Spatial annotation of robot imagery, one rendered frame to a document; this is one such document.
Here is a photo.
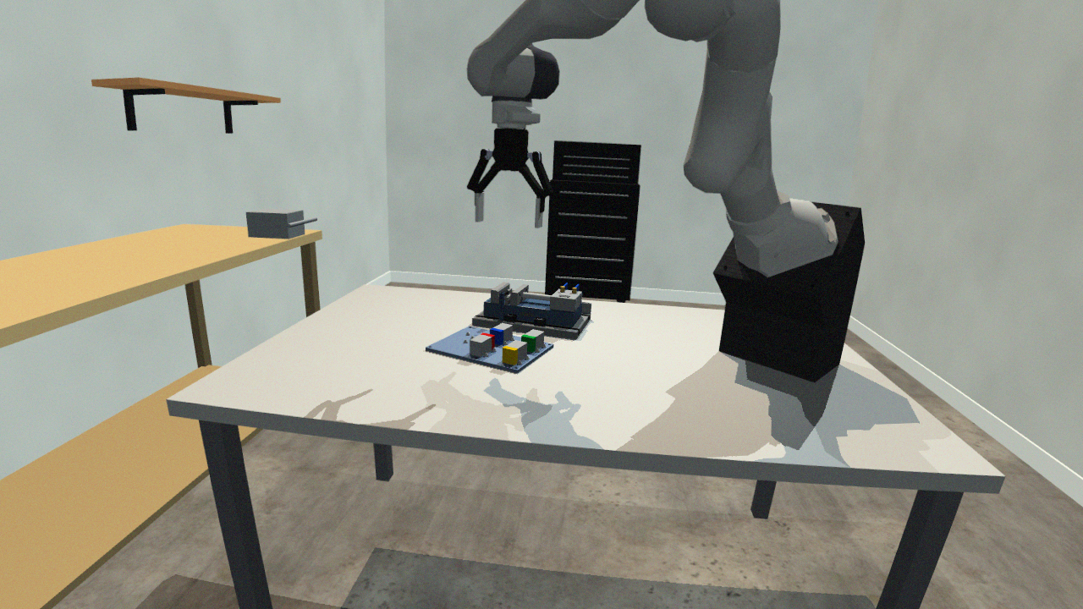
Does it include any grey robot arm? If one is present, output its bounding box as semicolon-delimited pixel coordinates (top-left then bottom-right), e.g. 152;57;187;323
467;0;838;277

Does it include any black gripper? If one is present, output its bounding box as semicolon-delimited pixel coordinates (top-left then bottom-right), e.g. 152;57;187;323
467;129;553;228

